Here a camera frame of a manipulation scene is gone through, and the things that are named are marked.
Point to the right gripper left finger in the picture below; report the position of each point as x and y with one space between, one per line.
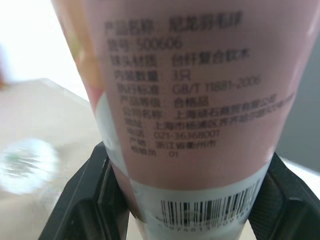
85 197

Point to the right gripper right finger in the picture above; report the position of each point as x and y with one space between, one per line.
285 200

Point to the pink patterned shuttlecock tube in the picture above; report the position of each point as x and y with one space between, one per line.
180 100

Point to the white shuttlecock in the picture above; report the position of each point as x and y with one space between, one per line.
27 165

